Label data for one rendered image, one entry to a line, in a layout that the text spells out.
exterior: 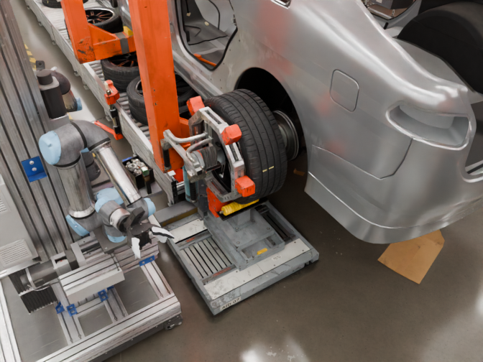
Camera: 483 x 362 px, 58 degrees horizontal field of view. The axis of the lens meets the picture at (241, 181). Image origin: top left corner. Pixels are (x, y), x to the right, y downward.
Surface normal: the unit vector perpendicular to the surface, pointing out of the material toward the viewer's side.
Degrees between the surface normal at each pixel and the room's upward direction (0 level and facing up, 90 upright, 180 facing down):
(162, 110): 90
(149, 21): 90
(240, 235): 0
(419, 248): 2
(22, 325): 0
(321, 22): 59
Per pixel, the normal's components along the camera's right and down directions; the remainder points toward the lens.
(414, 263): 0.03, -0.76
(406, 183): -0.36, 0.61
